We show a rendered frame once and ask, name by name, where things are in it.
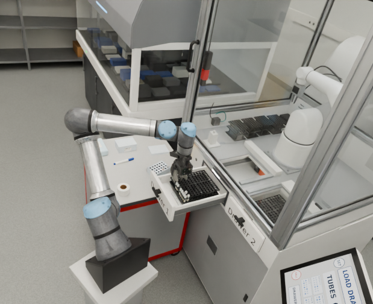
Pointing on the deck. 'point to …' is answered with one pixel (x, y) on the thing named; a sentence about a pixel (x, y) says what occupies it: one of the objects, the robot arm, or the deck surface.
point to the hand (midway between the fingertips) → (177, 178)
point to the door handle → (190, 55)
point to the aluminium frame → (310, 166)
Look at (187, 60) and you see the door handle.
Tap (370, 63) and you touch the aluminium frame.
